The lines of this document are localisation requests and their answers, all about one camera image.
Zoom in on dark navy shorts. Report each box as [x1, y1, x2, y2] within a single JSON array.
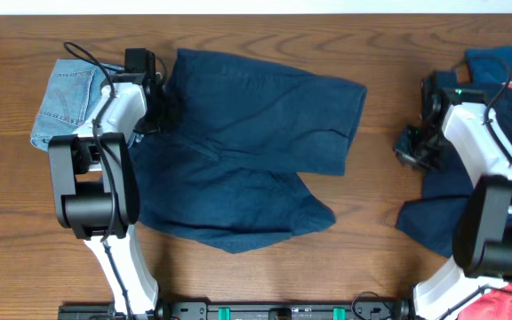
[[130, 49, 367, 253]]

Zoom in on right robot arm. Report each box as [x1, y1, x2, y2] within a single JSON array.
[[390, 71, 512, 319]]

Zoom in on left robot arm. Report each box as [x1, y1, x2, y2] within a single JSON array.
[[48, 48, 177, 319]]

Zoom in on folded light blue denim shorts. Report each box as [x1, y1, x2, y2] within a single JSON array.
[[30, 60, 146, 151]]

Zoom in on blue t-shirt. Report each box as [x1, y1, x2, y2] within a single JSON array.
[[464, 46, 512, 85]]

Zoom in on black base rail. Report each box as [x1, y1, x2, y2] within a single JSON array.
[[58, 298, 417, 320]]

